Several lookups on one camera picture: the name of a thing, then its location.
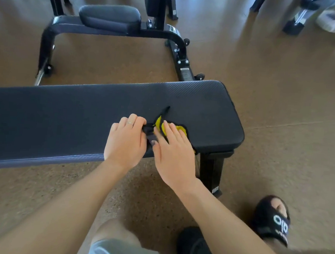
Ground person's left hand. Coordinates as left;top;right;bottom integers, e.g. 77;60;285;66
103;112;149;170

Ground person's left leg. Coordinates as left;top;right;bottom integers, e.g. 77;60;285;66
90;217;145;246

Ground yellow and black glove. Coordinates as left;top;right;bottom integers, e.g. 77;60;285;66
140;104;199;156

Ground black padded flat bench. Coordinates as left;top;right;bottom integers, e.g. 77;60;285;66
0;69;248;199

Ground plain black slide sandal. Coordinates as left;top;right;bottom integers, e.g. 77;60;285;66
176;225;221;254

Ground black exercise machine with seat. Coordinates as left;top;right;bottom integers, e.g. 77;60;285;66
34;0;210;95

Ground black equipment leg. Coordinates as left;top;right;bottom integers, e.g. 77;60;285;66
249;0;269;13

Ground white plastic bag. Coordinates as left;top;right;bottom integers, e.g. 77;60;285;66
315;9;335;33

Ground person's right forearm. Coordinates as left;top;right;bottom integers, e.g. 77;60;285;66
174;178;296;254

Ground person's left forearm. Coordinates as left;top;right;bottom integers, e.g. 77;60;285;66
0;153;130;254

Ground black slide sandal white print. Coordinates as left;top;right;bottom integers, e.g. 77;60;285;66
250;194;293;248

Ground person's right hand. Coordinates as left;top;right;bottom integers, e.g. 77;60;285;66
149;120;202;190

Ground grey shorts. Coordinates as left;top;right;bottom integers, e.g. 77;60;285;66
87;237;165;254

